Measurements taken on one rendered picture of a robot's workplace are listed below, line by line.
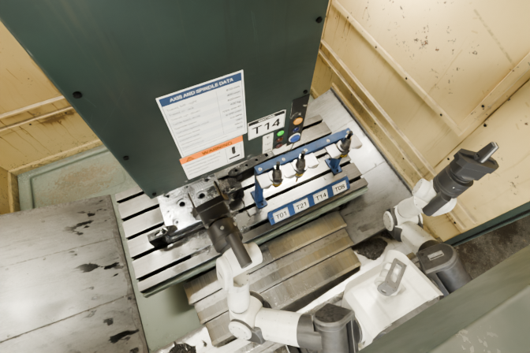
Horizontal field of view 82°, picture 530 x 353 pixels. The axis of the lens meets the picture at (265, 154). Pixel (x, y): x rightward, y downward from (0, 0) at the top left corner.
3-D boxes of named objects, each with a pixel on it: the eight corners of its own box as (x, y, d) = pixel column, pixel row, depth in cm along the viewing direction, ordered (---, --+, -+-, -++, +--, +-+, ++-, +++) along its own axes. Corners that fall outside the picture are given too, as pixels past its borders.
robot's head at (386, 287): (399, 276, 90) (412, 268, 84) (389, 302, 85) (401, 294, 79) (379, 264, 92) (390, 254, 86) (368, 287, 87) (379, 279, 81)
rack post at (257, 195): (268, 205, 151) (270, 179, 126) (258, 209, 150) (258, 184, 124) (259, 188, 156) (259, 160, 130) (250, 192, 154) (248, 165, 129)
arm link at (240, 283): (242, 241, 89) (242, 269, 96) (214, 254, 84) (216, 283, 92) (254, 257, 84) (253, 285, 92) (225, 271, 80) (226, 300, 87)
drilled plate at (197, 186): (230, 211, 145) (229, 207, 141) (171, 237, 139) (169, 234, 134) (213, 172, 155) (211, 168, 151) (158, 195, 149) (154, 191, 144)
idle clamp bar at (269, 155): (274, 161, 164) (275, 155, 158) (232, 183, 157) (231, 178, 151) (269, 154, 166) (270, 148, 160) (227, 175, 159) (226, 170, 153)
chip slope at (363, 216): (403, 220, 177) (423, 204, 155) (298, 275, 161) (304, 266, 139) (323, 111, 217) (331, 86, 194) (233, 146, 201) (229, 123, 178)
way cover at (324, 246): (363, 264, 165) (373, 258, 151) (207, 349, 144) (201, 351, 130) (334, 215, 178) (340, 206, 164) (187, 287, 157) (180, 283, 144)
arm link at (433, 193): (465, 180, 98) (442, 199, 106) (434, 163, 100) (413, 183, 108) (464, 205, 90) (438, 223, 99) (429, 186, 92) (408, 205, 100)
